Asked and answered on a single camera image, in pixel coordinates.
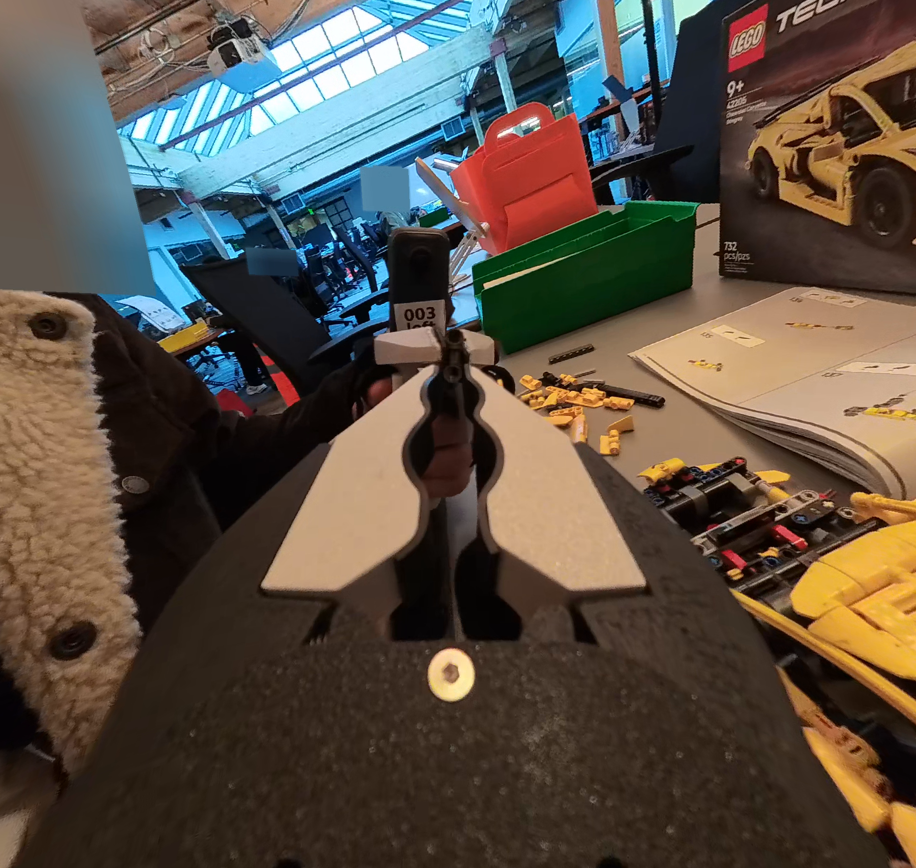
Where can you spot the black office chair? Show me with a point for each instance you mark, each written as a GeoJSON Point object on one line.
{"type": "Point", "coordinates": [265, 317]}

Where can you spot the long black brick beam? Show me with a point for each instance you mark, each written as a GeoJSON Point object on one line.
{"type": "Point", "coordinates": [616, 392]}

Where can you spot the yellow toy brick car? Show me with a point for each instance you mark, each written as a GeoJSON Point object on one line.
{"type": "Point", "coordinates": [859, 582]}

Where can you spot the orange plastic carry case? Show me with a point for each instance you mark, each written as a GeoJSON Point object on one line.
{"type": "Point", "coordinates": [523, 181]}

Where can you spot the dark sherpa-lined jacket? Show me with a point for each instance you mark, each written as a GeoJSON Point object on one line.
{"type": "Point", "coordinates": [57, 525]}

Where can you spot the ceiling projector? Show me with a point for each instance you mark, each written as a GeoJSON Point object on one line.
{"type": "Point", "coordinates": [236, 49]}

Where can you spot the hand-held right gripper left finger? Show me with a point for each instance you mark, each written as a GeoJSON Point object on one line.
{"type": "Point", "coordinates": [351, 525]}

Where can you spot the open instruction booklet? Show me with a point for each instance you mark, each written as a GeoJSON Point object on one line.
{"type": "Point", "coordinates": [802, 367]}

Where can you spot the small black perforated beam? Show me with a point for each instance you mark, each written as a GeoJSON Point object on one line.
{"type": "Point", "coordinates": [571, 353]}

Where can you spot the person's left hand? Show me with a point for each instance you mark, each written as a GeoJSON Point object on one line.
{"type": "Point", "coordinates": [452, 453]}

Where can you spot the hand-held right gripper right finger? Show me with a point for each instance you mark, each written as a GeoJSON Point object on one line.
{"type": "Point", "coordinates": [551, 525]}

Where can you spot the grey desk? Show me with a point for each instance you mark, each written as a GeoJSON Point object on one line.
{"type": "Point", "coordinates": [673, 432]}

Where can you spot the black brick pin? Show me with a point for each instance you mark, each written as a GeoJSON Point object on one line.
{"type": "Point", "coordinates": [451, 353]}

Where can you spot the green plastic bin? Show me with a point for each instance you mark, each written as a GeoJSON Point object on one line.
{"type": "Point", "coordinates": [587, 274]}

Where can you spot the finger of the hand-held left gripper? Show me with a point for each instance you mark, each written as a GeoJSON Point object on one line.
{"type": "Point", "coordinates": [401, 350]}
{"type": "Point", "coordinates": [481, 349]}

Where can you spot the toy car set box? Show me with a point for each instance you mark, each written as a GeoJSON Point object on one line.
{"type": "Point", "coordinates": [816, 124]}

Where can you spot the pile of yellow brick pieces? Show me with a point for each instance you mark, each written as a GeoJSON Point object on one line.
{"type": "Point", "coordinates": [566, 399]}

